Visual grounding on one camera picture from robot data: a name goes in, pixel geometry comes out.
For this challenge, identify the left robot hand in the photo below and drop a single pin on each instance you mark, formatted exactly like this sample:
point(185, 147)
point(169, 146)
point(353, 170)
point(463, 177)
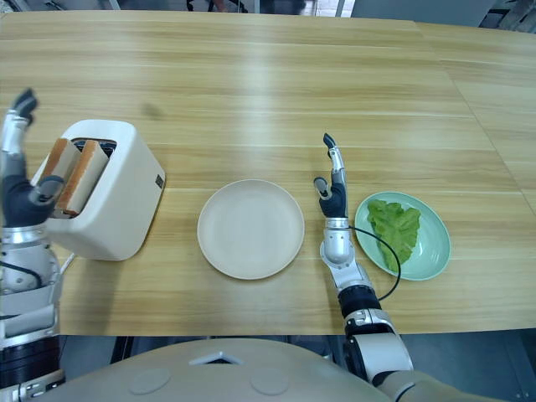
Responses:
point(17, 197)

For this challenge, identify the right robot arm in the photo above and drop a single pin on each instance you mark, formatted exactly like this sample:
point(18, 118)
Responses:
point(364, 318)

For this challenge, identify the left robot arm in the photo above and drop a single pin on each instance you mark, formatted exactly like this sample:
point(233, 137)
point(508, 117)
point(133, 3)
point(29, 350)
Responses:
point(25, 301)

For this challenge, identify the green plate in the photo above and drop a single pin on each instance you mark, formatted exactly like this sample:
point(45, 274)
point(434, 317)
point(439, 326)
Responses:
point(435, 251)

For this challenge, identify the green lettuce leaf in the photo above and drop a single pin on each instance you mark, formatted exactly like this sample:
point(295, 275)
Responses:
point(395, 228)

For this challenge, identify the robot body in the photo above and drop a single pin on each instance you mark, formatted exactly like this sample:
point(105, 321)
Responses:
point(218, 372)

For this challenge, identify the bread slice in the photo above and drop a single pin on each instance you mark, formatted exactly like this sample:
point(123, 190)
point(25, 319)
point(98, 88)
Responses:
point(58, 161)
point(81, 178)

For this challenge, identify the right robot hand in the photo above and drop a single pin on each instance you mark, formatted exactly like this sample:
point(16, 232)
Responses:
point(336, 197)

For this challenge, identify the cream toaster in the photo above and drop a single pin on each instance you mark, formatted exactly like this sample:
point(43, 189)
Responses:
point(113, 201)

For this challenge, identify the beige plate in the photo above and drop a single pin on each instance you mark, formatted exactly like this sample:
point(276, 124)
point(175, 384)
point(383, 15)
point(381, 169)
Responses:
point(250, 229)

